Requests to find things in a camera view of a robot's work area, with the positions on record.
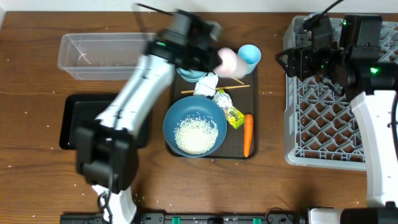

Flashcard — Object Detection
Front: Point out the light blue small bowl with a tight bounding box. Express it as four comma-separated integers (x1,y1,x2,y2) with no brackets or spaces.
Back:
177,68,208,83

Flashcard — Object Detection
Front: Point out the pink cup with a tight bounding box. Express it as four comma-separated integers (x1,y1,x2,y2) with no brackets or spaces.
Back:
214,48,248,79

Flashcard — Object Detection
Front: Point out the white napkin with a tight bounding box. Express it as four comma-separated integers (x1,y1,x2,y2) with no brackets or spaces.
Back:
193,73,219,97

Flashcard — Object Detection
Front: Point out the light blue cup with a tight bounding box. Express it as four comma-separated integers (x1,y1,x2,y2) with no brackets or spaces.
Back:
238,44,261,74

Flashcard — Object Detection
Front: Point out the orange carrot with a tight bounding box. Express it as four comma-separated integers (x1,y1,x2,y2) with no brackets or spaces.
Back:
243,114,254,157

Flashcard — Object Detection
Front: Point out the yellow foil snack wrapper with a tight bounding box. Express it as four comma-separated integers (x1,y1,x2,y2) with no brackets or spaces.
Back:
213,90,244,129

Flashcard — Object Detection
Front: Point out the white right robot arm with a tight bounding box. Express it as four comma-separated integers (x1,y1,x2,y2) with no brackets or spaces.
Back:
275,11,397,224

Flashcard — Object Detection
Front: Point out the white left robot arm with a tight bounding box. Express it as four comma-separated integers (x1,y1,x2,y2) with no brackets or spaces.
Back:
75,30,221,223

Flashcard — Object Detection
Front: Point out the grey dishwasher rack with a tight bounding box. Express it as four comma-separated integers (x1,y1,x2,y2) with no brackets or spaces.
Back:
283,15,397,172

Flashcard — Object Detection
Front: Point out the black waste tray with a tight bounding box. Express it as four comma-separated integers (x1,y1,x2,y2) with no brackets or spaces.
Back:
58,93,152,151

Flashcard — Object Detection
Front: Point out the lower wooden chopstick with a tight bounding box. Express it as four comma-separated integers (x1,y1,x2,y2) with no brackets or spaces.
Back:
181,85,250,94

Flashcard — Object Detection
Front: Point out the wooden chopstick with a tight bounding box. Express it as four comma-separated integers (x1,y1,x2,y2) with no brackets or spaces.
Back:
231,77,245,85
181,85,250,94

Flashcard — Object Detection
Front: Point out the upper wooden chopstick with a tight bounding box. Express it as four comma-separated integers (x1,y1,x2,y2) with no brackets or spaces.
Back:
231,77,245,85

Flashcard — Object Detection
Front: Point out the dark blue plate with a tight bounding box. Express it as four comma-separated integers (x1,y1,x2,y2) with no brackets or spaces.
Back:
163,96,228,158

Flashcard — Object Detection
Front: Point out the clear plastic bin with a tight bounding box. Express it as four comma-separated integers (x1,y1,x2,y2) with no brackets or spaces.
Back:
57,32,157,80

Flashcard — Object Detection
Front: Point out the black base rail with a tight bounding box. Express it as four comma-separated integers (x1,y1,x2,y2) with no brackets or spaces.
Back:
59,207,309,224

